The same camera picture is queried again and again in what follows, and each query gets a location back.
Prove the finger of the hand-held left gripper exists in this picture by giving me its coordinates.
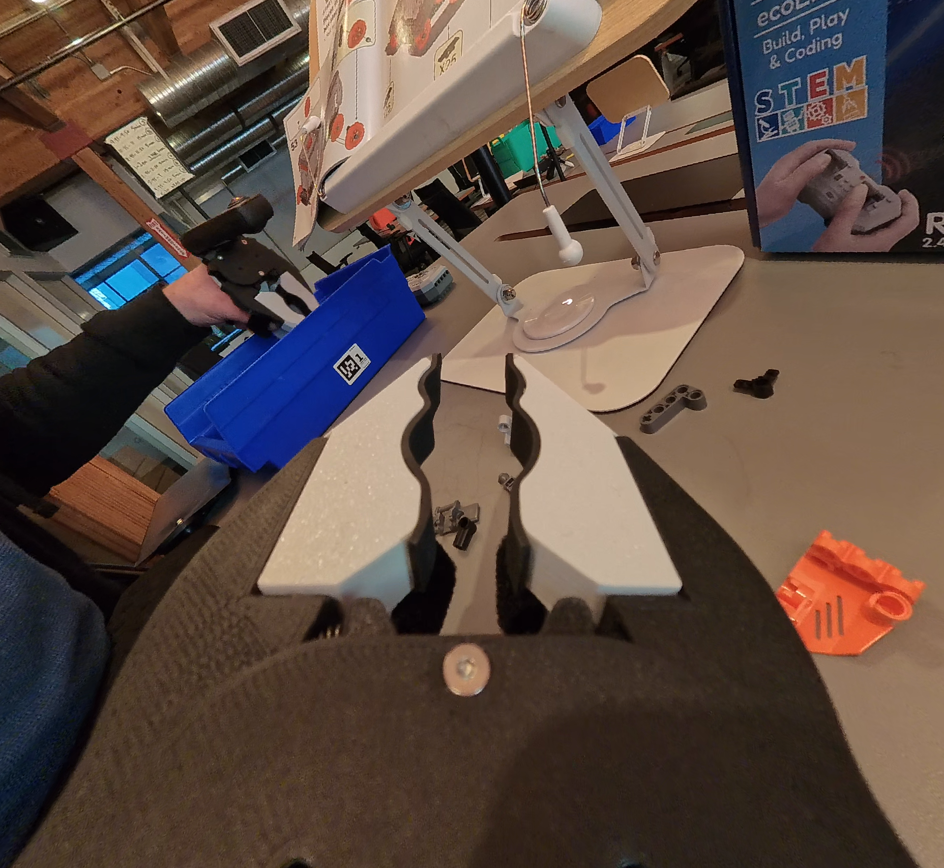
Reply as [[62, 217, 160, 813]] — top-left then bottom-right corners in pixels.
[[254, 290, 297, 335], [282, 274, 322, 316]]

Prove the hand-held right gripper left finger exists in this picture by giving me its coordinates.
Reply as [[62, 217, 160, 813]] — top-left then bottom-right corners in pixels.
[[254, 354, 456, 618]]

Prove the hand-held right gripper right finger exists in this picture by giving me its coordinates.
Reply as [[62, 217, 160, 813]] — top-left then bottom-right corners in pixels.
[[496, 354, 683, 618]]

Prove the blue plastic storage bin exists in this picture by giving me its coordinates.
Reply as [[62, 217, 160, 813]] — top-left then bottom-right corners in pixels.
[[164, 244, 427, 474]]

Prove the person's left forearm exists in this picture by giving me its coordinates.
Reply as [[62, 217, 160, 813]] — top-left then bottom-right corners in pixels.
[[0, 285, 211, 496]]

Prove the grey plate with screw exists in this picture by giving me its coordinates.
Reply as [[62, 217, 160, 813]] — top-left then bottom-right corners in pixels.
[[136, 458, 233, 565]]

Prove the person's left hand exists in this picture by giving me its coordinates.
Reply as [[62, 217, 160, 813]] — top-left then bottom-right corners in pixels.
[[162, 265, 250, 329]]

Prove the red strip sign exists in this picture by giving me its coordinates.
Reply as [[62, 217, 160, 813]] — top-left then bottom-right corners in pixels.
[[144, 217, 194, 260]]

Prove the small grey pin connector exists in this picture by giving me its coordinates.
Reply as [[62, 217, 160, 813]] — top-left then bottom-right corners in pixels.
[[434, 501, 480, 552]]

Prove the dark grey short beam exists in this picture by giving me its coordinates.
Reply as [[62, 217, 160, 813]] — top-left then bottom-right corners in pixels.
[[638, 385, 708, 435]]

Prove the grey brick block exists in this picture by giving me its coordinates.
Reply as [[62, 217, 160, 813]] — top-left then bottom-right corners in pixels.
[[407, 267, 454, 307]]

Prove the white book stand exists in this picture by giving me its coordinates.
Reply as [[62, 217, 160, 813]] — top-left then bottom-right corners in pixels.
[[586, 57, 672, 157], [321, 0, 746, 413]]

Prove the dark perforated chair armrest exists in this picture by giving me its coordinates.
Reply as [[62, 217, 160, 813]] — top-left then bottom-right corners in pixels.
[[107, 525, 222, 662]]

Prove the white ceiling vent grille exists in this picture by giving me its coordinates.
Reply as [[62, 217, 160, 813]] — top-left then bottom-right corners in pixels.
[[210, 0, 303, 66]]

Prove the plywood table edge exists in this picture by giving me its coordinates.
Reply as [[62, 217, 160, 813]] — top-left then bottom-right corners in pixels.
[[44, 456, 181, 567]]

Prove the orange wedge plate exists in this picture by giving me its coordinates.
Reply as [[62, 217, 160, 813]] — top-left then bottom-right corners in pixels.
[[776, 530, 926, 657]]

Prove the green plastic bin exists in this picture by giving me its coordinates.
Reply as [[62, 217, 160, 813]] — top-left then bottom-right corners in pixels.
[[493, 123, 561, 179]]

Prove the person's leg in blue jeans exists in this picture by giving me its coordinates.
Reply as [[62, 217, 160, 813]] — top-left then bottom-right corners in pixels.
[[0, 532, 112, 854]]

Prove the dark blue toy kit box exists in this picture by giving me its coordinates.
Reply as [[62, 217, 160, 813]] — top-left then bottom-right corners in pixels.
[[719, 0, 944, 254]]

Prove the white paper wall sheet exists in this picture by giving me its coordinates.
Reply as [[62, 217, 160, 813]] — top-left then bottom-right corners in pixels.
[[105, 117, 196, 199]]

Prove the silver ventilation duct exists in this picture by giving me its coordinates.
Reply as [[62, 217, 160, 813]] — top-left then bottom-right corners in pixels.
[[136, 0, 318, 168]]

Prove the small black wall monitor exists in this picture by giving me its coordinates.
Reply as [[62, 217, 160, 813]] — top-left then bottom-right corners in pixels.
[[0, 195, 78, 253]]

